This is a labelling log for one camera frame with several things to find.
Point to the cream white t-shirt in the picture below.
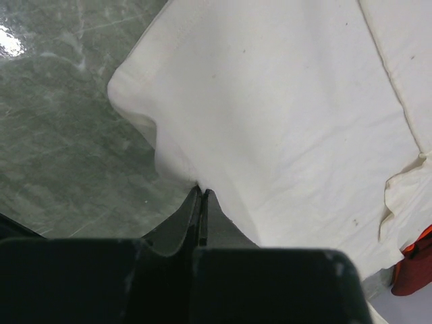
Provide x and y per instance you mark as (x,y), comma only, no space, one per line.
(310,120)

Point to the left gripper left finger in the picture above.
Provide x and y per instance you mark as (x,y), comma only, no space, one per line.
(179,232)

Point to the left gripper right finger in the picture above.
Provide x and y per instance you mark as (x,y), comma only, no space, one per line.
(216,229)

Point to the folded orange t-shirt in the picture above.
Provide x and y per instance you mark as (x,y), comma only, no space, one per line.
(414,271)

